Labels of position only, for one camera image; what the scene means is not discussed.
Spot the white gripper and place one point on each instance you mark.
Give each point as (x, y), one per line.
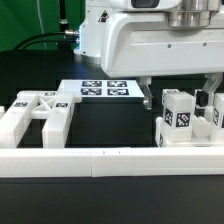
(142, 44)

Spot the white chair seat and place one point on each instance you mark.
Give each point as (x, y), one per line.
(201, 135)

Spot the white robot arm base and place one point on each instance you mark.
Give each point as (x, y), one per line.
(91, 31)

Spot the white tagged cube near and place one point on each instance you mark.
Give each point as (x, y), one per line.
(168, 91)

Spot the white tag plate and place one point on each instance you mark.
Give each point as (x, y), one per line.
(102, 88)

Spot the white U-shaped fence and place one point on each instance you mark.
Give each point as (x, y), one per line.
(105, 162)

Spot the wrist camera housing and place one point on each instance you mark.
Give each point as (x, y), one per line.
(144, 5)

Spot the white chair back frame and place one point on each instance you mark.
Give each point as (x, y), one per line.
(55, 108)

